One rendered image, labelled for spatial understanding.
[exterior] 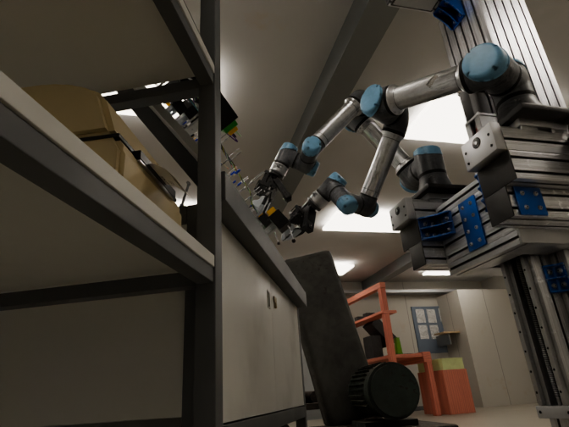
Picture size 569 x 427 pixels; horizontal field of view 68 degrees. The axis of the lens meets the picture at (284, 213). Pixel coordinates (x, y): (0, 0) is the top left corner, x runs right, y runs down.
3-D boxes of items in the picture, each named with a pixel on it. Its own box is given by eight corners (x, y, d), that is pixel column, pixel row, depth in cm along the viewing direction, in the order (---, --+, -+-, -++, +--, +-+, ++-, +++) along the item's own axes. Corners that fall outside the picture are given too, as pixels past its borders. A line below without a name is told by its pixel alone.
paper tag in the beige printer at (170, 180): (192, 199, 62) (192, 180, 63) (176, 180, 56) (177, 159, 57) (162, 202, 62) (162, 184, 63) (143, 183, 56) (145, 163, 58)
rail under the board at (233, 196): (306, 307, 190) (306, 292, 193) (225, 199, 83) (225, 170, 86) (295, 307, 191) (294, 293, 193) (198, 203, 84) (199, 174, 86)
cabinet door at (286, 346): (306, 405, 171) (298, 307, 187) (279, 411, 121) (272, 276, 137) (300, 405, 171) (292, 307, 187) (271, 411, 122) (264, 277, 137)
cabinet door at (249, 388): (278, 411, 121) (270, 276, 137) (213, 425, 72) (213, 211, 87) (270, 411, 122) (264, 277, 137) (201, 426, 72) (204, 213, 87)
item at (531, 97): (527, 142, 141) (518, 118, 145) (564, 114, 128) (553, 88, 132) (488, 139, 138) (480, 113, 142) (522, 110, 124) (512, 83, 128)
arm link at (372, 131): (424, 185, 185) (341, 102, 199) (411, 201, 199) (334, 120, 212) (442, 172, 189) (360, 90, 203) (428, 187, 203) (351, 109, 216)
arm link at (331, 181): (341, 178, 168) (331, 167, 174) (322, 198, 170) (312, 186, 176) (351, 186, 173) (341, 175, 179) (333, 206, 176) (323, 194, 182)
